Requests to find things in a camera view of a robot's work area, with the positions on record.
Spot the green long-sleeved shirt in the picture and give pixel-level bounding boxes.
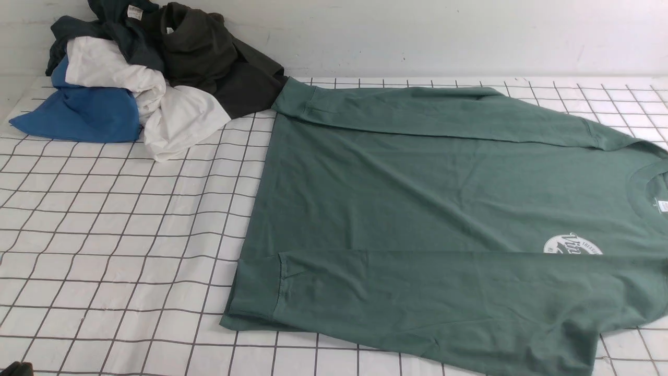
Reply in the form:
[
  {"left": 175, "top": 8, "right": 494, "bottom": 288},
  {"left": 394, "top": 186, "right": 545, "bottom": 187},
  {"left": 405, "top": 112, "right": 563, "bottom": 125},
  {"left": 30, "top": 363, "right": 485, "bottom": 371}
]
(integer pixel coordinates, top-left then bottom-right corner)
[{"left": 220, "top": 79, "right": 666, "bottom": 375}]

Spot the white garment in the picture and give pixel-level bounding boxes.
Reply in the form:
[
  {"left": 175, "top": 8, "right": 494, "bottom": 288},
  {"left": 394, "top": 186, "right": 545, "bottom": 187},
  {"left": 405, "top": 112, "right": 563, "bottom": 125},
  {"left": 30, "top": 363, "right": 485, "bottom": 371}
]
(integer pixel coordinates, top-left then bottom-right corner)
[{"left": 65, "top": 37, "right": 231, "bottom": 162}]

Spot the dark olive garment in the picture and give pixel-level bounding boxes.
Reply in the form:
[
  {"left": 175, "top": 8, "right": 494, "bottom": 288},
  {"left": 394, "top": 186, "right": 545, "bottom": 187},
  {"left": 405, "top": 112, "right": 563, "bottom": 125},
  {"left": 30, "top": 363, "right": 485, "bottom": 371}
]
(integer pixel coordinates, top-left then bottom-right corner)
[{"left": 140, "top": 2, "right": 288, "bottom": 119}]

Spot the white grid tablecloth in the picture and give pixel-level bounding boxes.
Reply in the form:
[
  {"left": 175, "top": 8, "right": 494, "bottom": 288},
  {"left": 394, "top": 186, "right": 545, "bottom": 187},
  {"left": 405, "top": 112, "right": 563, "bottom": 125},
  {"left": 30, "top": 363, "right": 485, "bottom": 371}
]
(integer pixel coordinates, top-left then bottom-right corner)
[{"left": 0, "top": 76, "right": 668, "bottom": 376}]

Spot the dark teal garment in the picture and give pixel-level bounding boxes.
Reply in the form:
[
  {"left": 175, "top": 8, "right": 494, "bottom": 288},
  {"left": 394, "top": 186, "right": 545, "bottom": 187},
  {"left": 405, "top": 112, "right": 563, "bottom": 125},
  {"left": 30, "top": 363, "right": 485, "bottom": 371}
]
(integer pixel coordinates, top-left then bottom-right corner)
[{"left": 45, "top": 1, "right": 165, "bottom": 76}]

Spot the blue garment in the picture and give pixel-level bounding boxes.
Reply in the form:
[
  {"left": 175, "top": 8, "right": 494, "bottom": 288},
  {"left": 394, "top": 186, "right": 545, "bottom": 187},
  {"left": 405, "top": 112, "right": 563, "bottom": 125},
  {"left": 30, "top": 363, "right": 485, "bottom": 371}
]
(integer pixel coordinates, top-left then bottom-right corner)
[{"left": 9, "top": 57, "right": 141, "bottom": 143}]

